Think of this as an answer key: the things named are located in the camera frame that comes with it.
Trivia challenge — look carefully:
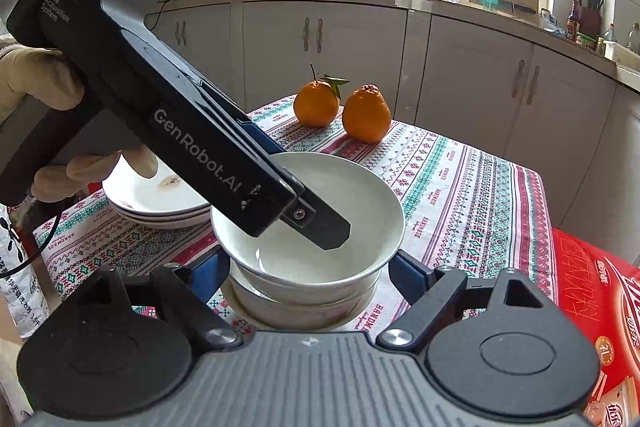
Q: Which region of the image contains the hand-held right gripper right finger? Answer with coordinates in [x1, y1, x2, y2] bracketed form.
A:
[376, 252, 559, 351]

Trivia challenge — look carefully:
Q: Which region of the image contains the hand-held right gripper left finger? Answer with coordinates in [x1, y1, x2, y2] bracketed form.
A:
[67, 252, 242, 352]

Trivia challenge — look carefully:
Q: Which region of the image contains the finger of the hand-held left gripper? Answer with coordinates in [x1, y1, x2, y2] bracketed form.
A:
[279, 188, 351, 251]

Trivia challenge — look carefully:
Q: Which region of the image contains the white plate with fruit print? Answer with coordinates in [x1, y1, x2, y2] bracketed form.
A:
[111, 206, 212, 223]
[124, 216, 209, 229]

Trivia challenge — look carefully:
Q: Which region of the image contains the white plate with stain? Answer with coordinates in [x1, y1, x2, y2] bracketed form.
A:
[102, 154, 212, 216]

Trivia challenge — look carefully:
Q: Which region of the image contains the person's left hand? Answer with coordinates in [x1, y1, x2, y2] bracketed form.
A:
[0, 47, 159, 202]

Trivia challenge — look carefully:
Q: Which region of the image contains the patterned tablecloth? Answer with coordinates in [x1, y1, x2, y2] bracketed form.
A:
[32, 94, 559, 333]

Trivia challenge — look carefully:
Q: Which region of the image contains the bumpy orange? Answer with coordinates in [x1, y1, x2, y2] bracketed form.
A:
[342, 84, 392, 144]

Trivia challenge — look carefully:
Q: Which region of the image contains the orange with leaf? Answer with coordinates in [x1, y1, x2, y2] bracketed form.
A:
[293, 64, 351, 128]

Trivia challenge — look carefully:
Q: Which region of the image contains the red snack carton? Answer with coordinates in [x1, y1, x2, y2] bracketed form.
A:
[552, 228, 640, 427]

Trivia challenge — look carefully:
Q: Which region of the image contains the printed plastic bag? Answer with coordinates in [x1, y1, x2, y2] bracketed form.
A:
[0, 202, 52, 339]

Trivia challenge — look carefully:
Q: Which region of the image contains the grey kitchen countertop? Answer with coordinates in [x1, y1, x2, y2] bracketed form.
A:
[145, 0, 640, 94]

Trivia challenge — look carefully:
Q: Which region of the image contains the dark sauce bottle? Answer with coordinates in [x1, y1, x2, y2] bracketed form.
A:
[565, 0, 581, 40]

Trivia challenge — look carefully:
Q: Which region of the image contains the white plastic tray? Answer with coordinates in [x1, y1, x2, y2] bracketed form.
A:
[602, 39, 640, 74]

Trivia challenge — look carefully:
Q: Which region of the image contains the knife block with knives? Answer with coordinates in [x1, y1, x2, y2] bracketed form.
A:
[576, 0, 606, 37]

